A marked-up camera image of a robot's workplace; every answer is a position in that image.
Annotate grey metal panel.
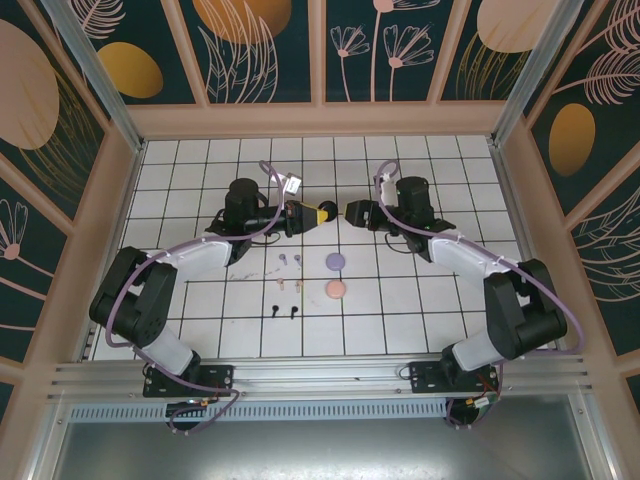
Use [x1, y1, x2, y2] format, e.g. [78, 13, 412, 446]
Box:
[29, 394, 616, 480]

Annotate aluminium side rail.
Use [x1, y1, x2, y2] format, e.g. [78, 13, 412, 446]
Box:
[77, 139, 147, 362]
[487, 137, 569, 359]

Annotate aluminium frame rail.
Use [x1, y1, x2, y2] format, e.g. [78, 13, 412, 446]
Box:
[47, 353, 596, 404]

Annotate aluminium corner post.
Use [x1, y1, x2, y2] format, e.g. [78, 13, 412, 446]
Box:
[38, 0, 147, 154]
[491, 0, 601, 147]

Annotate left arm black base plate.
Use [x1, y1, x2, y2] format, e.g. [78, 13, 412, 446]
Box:
[142, 363, 236, 399]

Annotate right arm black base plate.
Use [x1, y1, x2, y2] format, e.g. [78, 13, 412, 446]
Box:
[408, 359, 503, 396]

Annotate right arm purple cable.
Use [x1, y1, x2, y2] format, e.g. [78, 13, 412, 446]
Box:
[373, 158, 587, 431]

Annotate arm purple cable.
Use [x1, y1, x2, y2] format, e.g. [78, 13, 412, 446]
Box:
[102, 159, 301, 437]
[373, 158, 587, 431]

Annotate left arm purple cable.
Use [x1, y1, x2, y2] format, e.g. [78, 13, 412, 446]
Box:
[102, 159, 301, 437]

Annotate slotted grey cable duct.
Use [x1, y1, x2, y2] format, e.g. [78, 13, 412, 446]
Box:
[67, 402, 454, 425]

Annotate small electronics board with wires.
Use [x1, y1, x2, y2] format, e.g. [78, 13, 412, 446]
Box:
[164, 397, 224, 435]
[444, 392, 504, 431]

